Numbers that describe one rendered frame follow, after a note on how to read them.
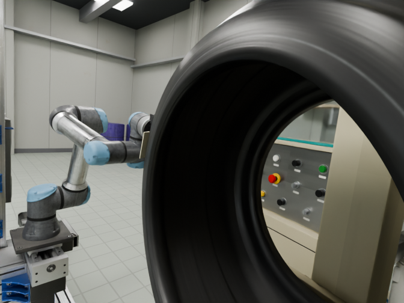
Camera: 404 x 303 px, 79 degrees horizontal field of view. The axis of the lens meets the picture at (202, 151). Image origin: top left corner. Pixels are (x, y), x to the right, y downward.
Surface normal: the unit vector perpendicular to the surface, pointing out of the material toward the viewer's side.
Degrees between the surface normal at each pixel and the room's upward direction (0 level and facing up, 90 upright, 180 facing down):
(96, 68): 90
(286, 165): 90
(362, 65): 81
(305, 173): 90
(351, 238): 90
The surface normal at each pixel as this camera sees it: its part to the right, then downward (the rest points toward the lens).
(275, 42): -0.77, -0.18
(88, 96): 0.68, 0.16
